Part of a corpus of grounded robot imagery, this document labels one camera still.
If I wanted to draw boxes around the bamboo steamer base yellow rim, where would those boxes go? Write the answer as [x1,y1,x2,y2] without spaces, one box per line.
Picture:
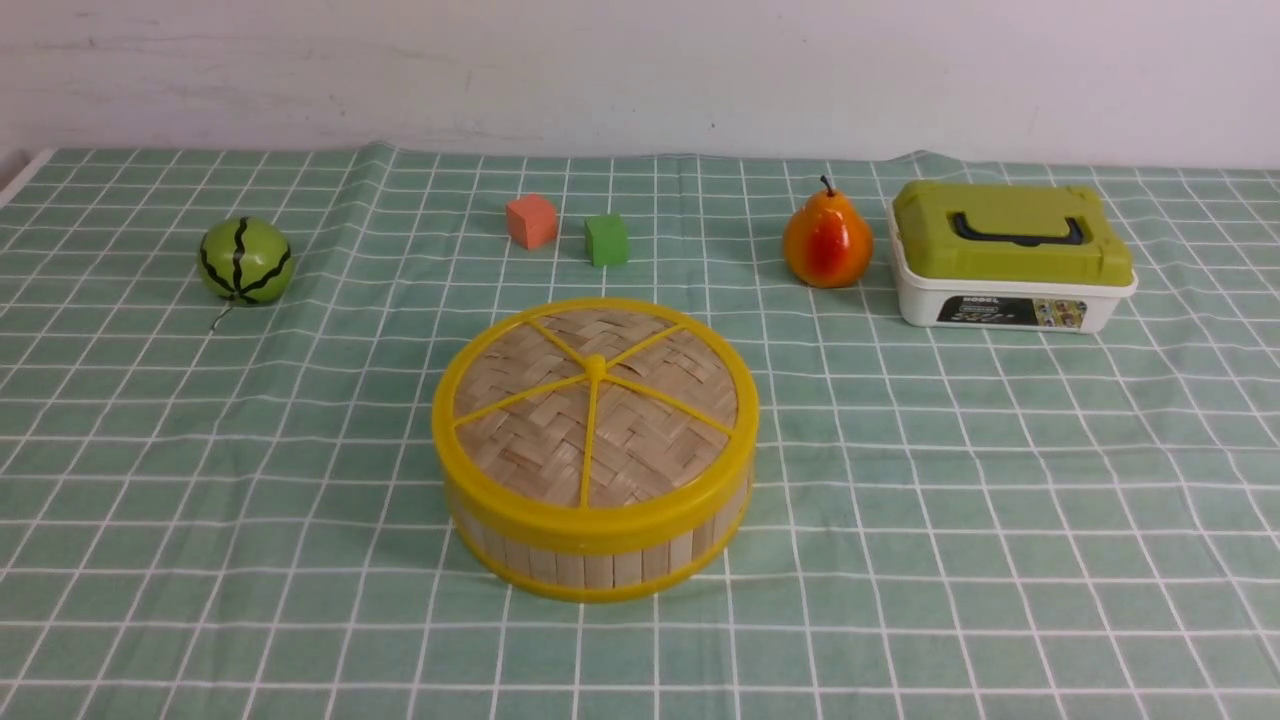
[444,471,755,603]

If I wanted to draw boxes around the green checkered tablecloth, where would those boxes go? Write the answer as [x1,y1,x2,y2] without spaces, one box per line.
[1,143,1279,719]

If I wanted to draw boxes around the orange yellow toy pear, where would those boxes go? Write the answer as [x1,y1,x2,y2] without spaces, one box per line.
[782,176,874,290]

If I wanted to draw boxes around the white box with green lid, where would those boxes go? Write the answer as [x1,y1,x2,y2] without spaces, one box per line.
[888,179,1138,334]

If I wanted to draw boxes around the orange foam cube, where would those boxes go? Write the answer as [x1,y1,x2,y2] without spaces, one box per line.
[506,193,559,251]

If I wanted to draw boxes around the green foam cube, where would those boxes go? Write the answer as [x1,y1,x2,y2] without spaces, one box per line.
[585,213,630,266]

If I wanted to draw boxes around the green striped watermelon toy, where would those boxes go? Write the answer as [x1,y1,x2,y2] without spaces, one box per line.
[197,217,296,333]

